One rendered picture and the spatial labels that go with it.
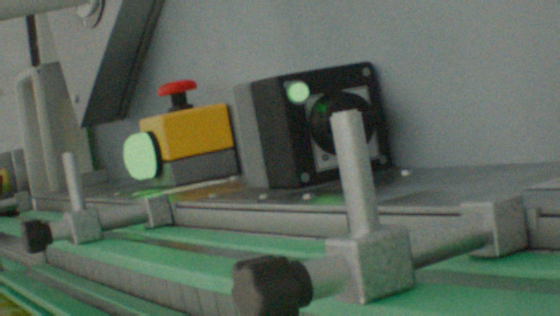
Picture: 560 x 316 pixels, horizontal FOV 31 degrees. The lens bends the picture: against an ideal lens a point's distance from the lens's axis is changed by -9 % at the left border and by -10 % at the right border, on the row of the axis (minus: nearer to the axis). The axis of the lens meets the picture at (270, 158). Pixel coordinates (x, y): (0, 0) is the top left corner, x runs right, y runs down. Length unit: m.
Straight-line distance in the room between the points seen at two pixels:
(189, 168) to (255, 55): 0.13
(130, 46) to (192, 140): 0.24
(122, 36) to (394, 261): 0.83
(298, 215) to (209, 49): 0.45
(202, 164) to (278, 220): 0.36
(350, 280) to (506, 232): 0.08
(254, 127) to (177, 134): 0.24
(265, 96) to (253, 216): 0.10
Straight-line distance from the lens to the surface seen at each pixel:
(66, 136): 1.50
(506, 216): 0.44
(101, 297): 1.05
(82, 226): 0.84
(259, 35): 0.96
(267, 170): 0.79
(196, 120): 1.03
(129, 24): 1.19
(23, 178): 2.31
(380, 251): 0.41
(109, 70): 1.26
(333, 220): 0.61
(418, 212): 0.54
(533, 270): 0.41
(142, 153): 1.02
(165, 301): 0.94
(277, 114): 0.75
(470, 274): 0.44
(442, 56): 0.71
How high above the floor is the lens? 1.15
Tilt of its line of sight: 24 degrees down
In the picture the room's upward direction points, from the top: 102 degrees counter-clockwise
